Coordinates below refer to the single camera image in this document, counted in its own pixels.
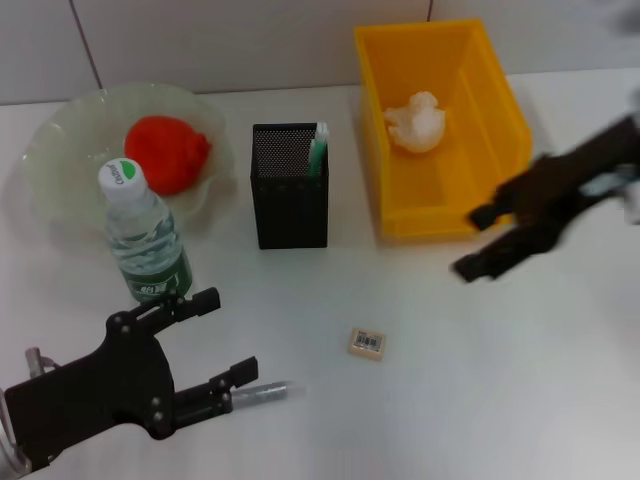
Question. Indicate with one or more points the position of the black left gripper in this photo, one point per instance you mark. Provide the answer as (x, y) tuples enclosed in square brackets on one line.
[(100, 395)]

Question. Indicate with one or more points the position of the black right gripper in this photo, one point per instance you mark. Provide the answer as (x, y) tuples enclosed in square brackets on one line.
[(565, 190)]

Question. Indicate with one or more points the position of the clear green-label water bottle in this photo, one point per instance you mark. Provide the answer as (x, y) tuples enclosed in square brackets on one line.
[(145, 240)]

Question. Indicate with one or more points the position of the white paper ball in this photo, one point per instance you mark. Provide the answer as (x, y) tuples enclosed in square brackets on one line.
[(417, 125)]

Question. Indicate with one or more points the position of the green pen with white cap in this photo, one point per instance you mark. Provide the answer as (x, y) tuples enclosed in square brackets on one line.
[(318, 150)]

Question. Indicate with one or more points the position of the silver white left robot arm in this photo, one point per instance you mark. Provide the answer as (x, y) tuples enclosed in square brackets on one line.
[(7, 450)]

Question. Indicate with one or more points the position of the black mesh pen holder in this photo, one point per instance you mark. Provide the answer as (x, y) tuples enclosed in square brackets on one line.
[(290, 220)]

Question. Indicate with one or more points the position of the beige eraser with barcode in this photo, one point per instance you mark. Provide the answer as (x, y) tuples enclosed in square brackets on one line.
[(367, 342)]

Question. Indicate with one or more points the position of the pale green glass fruit plate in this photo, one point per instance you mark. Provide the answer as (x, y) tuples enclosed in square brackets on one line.
[(70, 135)]

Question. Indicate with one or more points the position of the yellow plastic bin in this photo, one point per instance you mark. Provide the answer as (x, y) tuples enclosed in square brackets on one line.
[(475, 190)]

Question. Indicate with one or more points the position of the grey glitter marker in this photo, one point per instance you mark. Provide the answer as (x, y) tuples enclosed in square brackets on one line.
[(270, 392)]

